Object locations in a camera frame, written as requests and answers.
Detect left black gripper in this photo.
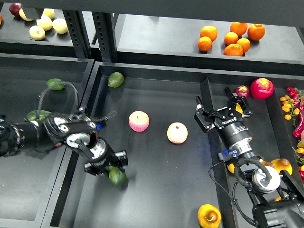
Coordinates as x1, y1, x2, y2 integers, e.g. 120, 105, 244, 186
84, 142, 128, 176

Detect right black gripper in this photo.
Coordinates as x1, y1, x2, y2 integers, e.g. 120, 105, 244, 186
194, 86, 252, 149

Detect dark green avocado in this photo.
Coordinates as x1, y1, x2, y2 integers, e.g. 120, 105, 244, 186
108, 166, 126, 185

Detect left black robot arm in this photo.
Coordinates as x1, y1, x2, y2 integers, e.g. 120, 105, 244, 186
0, 81, 128, 176

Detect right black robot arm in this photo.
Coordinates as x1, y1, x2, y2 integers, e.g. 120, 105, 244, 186
194, 87, 304, 228

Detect green avocado tray corner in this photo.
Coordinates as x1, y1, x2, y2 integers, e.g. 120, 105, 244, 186
107, 72, 124, 88

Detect green avocado cluster top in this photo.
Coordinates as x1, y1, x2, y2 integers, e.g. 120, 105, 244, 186
26, 110, 51, 121

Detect green avocado far left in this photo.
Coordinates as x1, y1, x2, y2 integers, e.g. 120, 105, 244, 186
46, 78, 65, 91

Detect dark red apple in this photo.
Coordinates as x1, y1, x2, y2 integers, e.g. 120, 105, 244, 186
233, 85, 250, 99

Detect bright red apple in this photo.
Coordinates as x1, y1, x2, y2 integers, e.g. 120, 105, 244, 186
249, 78, 275, 99

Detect pink red apple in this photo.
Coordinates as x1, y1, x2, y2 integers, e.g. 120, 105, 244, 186
128, 110, 150, 132

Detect pale yellow pink apple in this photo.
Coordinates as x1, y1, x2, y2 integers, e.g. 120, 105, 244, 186
167, 122, 188, 144

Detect orange front bottom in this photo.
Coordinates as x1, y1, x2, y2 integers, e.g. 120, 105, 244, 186
223, 44, 243, 56

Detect orange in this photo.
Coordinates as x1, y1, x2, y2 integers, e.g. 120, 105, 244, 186
223, 44, 243, 56
200, 25, 218, 42
230, 22, 248, 37
198, 36, 212, 52
247, 24, 266, 41

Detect orange lower left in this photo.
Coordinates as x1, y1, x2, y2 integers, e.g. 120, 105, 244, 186
198, 36, 212, 52

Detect orange right small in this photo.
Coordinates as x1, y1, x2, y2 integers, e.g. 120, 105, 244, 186
237, 38, 251, 53

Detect orange small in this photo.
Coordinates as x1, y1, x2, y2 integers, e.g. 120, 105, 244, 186
237, 38, 251, 53
224, 32, 239, 46

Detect orange centre small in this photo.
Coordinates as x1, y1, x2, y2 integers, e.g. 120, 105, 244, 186
224, 32, 239, 46

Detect black centre tray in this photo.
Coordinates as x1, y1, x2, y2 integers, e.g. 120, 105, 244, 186
42, 62, 304, 228

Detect black tray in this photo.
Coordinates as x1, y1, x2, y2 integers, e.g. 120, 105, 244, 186
0, 54, 94, 228
42, 62, 304, 228

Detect orange top left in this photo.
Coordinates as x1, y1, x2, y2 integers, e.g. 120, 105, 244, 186
200, 25, 218, 42

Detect cherry tomato vine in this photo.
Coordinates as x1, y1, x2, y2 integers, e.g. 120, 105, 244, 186
279, 86, 304, 127

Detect orange top centre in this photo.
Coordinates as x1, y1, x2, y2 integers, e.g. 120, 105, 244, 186
230, 22, 248, 37

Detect black left tray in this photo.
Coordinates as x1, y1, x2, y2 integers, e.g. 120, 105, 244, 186
0, 54, 94, 228

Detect orange top right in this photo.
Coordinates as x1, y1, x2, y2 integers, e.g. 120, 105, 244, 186
247, 24, 266, 41

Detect red chili pepper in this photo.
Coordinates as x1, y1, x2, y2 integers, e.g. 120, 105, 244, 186
292, 112, 304, 138

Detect black tray divider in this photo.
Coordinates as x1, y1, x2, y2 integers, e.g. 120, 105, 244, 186
199, 77, 238, 228

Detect black shelf upright right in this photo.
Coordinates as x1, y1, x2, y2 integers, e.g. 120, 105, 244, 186
92, 12, 118, 63

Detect black shelf upright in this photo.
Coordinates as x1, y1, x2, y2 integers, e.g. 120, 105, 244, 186
92, 12, 118, 63
62, 9, 92, 58

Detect pale yellow apple right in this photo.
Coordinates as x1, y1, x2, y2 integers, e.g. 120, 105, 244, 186
52, 18, 68, 34

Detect black shelf upright left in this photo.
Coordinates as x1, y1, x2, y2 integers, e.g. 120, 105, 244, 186
62, 9, 92, 58

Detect pale yellow apple front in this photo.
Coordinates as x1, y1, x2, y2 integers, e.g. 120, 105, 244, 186
29, 25, 46, 41

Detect pale yellow apple middle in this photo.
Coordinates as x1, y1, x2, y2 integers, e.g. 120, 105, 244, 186
36, 15, 53, 31

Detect pale yellow apple back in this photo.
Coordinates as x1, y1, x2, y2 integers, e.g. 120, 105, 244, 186
42, 8, 55, 19

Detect pale yellow apple hidden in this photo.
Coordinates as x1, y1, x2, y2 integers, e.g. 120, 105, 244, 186
19, 9, 33, 21

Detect dark red apple shelf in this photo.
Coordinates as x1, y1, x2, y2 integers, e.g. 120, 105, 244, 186
9, 3, 22, 17

